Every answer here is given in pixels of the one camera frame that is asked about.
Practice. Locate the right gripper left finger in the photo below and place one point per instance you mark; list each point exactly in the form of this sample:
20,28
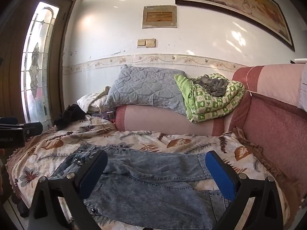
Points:
45,210

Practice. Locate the gold wall light switch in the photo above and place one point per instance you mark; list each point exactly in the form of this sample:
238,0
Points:
147,43

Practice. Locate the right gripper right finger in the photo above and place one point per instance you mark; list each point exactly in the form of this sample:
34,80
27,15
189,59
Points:
266,211

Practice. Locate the grey crumpled garment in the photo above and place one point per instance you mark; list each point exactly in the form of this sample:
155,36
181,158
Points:
216,87

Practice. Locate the small colourful packet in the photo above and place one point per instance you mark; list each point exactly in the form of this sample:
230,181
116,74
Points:
108,115

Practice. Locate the green patterned folded blanket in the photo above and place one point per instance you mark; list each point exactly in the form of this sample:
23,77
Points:
201,106

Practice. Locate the small framed wall plaque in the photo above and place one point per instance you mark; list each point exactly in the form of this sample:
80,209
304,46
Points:
162,16

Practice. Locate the black garment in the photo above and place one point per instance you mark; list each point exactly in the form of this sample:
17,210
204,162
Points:
71,114

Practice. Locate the stained glass wooden door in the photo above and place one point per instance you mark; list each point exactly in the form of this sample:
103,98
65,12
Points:
32,45

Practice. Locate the blue denim jeans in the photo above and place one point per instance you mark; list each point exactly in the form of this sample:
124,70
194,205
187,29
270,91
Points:
155,190

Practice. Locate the cream white pillow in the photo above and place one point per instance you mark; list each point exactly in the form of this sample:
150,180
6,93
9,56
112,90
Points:
94,103

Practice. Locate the grey quilted pillow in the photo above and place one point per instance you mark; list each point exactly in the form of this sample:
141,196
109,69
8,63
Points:
147,86

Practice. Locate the leaf-patterned beige blanket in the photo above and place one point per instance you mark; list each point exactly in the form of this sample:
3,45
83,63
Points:
54,154

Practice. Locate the large framed painting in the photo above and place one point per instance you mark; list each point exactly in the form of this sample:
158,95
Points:
266,14

